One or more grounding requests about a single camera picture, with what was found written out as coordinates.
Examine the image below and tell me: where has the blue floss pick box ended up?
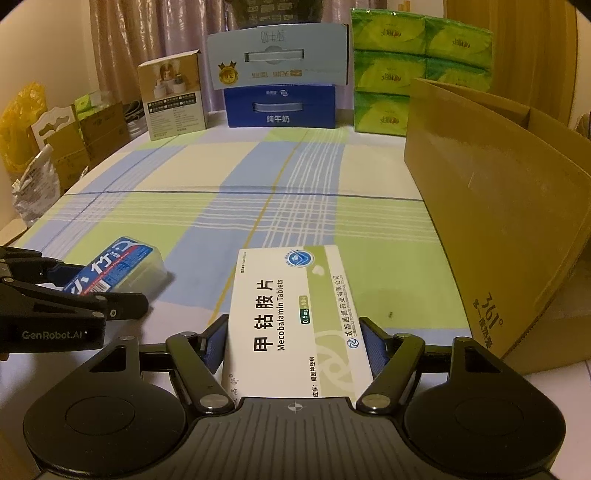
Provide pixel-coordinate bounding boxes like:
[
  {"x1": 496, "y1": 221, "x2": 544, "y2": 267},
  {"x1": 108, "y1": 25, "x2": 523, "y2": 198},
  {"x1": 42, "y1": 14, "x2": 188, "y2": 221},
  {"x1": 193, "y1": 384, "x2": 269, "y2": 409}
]
[{"x1": 62, "y1": 237, "x2": 168, "y2": 298}]

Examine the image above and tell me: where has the white Mecobalamin tablet box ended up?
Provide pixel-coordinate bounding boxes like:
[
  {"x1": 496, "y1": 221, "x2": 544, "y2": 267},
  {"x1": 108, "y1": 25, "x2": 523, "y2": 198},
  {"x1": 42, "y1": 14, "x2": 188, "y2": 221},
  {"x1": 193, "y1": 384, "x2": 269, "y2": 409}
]
[{"x1": 222, "y1": 245, "x2": 373, "y2": 401}]

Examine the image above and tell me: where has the crumpled silver plastic bag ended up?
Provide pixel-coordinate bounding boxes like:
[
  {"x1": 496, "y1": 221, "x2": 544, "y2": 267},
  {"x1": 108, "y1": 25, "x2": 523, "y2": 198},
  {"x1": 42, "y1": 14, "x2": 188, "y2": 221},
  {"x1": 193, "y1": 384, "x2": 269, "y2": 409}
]
[{"x1": 12, "y1": 144, "x2": 61, "y2": 227}]

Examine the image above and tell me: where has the brown cardboard boxes stack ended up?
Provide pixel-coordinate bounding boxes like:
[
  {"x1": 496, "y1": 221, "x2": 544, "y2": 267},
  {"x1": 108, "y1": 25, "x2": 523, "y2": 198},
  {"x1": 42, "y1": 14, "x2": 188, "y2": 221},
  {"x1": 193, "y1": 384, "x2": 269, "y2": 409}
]
[{"x1": 29, "y1": 102, "x2": 130, "y2": 194}]

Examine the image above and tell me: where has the yellow plastic bag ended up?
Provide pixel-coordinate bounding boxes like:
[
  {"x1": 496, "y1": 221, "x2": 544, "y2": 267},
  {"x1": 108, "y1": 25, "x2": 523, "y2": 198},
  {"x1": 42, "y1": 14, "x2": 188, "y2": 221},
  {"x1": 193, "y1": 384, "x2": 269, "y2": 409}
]
[{"x1": 1, "y1": 82, "x2": 47, "y2": 182}]

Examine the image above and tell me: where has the large open cardboard box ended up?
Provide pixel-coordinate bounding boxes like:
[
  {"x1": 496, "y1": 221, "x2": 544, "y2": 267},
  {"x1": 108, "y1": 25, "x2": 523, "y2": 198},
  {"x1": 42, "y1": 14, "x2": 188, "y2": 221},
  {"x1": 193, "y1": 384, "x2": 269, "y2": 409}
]
[{"x1": 405, "y1": 79, "x2": 590, "y2": 373}]

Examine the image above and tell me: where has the white humidifier product box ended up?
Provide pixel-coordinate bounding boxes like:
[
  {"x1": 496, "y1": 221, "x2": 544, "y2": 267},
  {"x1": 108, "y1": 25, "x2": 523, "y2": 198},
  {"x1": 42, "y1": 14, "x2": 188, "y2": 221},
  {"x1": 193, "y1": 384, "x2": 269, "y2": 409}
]
[{"x1": 137, "y1": 50, "x2": 206, "y2": 141}]

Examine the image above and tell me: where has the purple curtain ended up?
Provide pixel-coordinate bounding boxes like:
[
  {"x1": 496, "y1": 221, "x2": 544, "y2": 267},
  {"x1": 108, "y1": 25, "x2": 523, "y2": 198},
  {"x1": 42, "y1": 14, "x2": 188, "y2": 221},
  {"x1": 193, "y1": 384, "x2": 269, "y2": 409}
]
[{"x1": 89, "y1": 1, "x2": 346, "y2": 110}]

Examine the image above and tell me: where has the dark blue milk carton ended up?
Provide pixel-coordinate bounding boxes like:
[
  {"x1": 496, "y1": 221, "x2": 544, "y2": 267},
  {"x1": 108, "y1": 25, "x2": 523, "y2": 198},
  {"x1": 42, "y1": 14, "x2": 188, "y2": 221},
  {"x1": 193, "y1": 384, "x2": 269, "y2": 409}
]
[{"x1": 223, "y1": 84, "x2": 337, "y2": 129}]

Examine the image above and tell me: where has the green tissue pack stack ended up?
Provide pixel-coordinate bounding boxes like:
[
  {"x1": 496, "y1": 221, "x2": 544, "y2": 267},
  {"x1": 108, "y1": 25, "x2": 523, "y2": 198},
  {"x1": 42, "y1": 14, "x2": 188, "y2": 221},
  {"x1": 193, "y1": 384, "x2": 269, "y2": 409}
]
[{"x1": 351, "y1": 9, "x2": 494, "y2": 136}]

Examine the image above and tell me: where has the light blue milk carton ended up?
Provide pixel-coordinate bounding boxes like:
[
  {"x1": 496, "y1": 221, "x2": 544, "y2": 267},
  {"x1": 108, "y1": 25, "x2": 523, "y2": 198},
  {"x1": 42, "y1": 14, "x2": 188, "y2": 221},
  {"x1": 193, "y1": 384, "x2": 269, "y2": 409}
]
[{"x1": 206, "y1": 23, "x2": 349, "y2": 90}]

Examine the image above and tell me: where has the black food container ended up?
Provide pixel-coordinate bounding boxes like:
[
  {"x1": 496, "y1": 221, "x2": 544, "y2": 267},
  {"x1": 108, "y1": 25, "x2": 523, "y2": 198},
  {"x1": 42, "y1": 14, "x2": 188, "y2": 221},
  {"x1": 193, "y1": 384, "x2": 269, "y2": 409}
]
[{"x1": 226, "y1": 0, "x2": 322, "y2": 29}]

